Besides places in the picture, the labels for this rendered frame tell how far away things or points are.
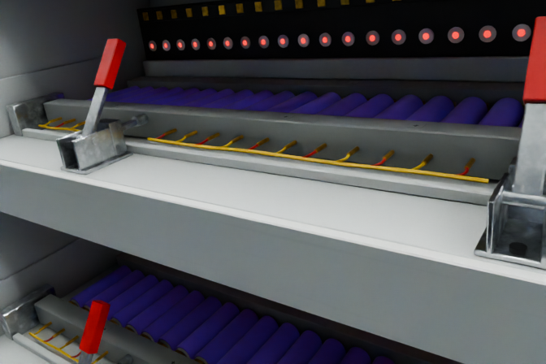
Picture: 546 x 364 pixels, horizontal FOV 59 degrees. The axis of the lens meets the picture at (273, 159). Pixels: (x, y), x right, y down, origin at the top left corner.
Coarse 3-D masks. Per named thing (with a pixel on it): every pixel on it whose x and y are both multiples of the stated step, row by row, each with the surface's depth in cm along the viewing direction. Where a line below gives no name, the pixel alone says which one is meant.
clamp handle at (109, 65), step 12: (108, 48) 34; (120, 48) 34; (108, 60) 33; (120, 60) 34; (108, 72) 33; (96, 84) 33; (108, 84) 33; (96, 96) 33; (96, 108) 33; (96, 120) 33; (84, 132) 33
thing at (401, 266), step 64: (192, 64) 48; (256, 64) 44; (320, 64) 40; (384, 64) 37; (448, 64) 34; (512, 64) 32; (0, 128) 43; (0, 192) 38; (64, 192) 32; (128, 192) 28; (192, 192) 27; (256, 192) 26; (320, 192) 25; (384, 192) 24; (192, 256) 27; (256, 256) 24; (320, 256) 21; (384, 256) 19; (448, 256) 18; (384, 320) 21; (448, 320) 19; (512, 320) 17
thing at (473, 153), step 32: (64, 128) 40; (128, 128) 38; (160, 128) 36; (192, 128) 34; (224, 128) 32; (256, 128) 31; (288, 128) 30; (320, 128) 28; (352, 128) 27; (384, 128) 26; (416, 128) 25; (448, 128) 25; (480, 128) 24; (512, 128) 24; (320, 160) 27; (352, 160) 28; (384, 160) 25; (416, 160) 26; (448, 160) 24; (480, 160) 24
